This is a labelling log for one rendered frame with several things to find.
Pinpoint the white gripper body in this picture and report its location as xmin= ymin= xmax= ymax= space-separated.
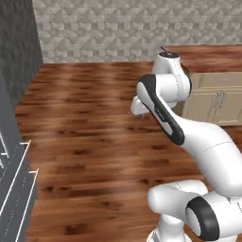
xmin=130 ymin=95 xmax=152 ymax=117

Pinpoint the beige cupboard run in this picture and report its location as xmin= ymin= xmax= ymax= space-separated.
xmin=181 ymin=71 xmax=242 ymax=128

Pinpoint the grey drawer cabinet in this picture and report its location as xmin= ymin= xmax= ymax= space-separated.
xmin=0 ymin=70 xmax=40 ymax=242

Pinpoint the long white drawer handle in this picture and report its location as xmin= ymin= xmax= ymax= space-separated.
xmin=0 ymin=140 xmax=32 ymax=217
xmin=14 ymin=168 xmax=40 ymax=242

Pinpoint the short white cabinet handle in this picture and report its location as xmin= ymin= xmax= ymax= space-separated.
xmin=0 ymin=131 xmax=9 ymax=159

